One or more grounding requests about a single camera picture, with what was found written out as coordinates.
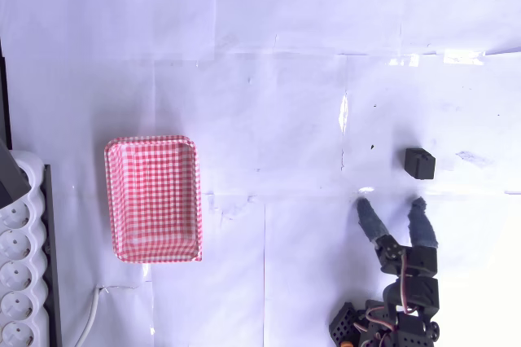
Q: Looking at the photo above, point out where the small black cube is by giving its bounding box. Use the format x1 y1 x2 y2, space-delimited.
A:
405 147 436 181

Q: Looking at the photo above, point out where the pink checkered tray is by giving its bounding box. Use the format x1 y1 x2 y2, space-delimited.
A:
103 134 204 263

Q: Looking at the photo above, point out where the black shelf board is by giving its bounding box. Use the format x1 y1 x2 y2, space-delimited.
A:
40 164 63 347

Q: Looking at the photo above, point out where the white power strip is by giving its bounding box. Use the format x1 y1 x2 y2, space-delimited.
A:
0 150 52 347

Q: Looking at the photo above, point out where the dark grey box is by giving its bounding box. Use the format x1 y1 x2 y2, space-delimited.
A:
0 135 32 210

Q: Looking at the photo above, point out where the black pegboard panel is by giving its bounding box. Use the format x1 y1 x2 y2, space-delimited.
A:
0 37 13 151

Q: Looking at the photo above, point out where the red white servo cable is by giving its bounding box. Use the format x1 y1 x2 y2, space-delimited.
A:
399 256 412 312

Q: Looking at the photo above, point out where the white power cable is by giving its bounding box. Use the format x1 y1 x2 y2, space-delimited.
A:
75 285 108 347

